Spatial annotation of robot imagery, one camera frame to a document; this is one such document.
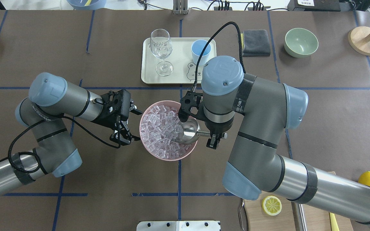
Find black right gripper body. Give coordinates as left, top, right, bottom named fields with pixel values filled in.
left=178, top=91, right=234, bottom=137

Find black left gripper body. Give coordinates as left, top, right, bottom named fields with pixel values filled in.
left=92, top=90, right=143, bottom=130

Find steel ice scoop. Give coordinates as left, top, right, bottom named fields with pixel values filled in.
left=173, top=117, right=210, bottom=144

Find pink bowl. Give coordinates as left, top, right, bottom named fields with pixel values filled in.
left=139, top=100, right=199, bottom=161

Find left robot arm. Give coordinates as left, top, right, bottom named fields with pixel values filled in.
left=0, top=72, right=142, bottom=196

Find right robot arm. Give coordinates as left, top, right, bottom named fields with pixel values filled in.
left=180, top=56, right=370, bottom=228

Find clear ice cubes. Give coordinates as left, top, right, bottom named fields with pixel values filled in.
left=141, top=104, right=189, bottom=159

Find blue plastic cup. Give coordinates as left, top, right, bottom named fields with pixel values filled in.
left=191, top=39, right=211, bottom=66

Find cream serving tray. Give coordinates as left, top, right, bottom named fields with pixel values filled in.
left=141, top=38, right=200, bottom=84

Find clear wine glass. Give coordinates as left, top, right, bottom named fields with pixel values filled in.
left=150, top=28, right=173, bottom=76

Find halved lemon slice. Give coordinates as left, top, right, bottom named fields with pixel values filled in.
left=261, top=195, right=282, bottom=216

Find grey folded cloth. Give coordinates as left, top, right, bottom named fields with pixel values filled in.
left=242, top=30, right=270, bottom=57

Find blue bowl on desk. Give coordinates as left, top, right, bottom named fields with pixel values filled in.
left=67, top=0, right=107, bottom=10

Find green ceramic bowl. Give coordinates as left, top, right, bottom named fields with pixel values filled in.
left=284, top=28, right=319, bottom=58

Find wooden cutting board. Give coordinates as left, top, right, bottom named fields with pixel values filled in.
left=240, top=192, right=353, bottom=231

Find yellow plastic knife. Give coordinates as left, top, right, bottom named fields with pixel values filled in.
left=329, top=212, right=339, bottom=231

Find wooden mug tree stand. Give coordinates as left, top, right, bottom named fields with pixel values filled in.
left=348, top=26, right=370, bottom=56

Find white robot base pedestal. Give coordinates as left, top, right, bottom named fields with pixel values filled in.
left=136, top=220, right=221, bottom=231

